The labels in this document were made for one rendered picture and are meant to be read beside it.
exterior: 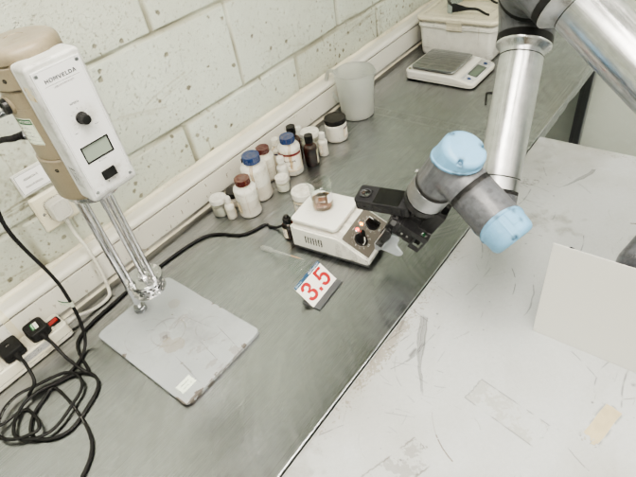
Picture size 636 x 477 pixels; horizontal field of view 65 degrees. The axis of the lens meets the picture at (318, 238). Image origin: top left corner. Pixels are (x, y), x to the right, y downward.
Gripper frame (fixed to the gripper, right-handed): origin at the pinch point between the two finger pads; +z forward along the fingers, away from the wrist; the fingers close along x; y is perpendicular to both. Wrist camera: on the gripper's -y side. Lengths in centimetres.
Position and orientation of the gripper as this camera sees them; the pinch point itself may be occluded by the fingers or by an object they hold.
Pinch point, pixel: (379, 238)
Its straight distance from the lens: 107.0
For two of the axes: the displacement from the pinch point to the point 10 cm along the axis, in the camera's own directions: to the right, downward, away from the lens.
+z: -2.2, 4.3, 8.8
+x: 4.8, -7.3, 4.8
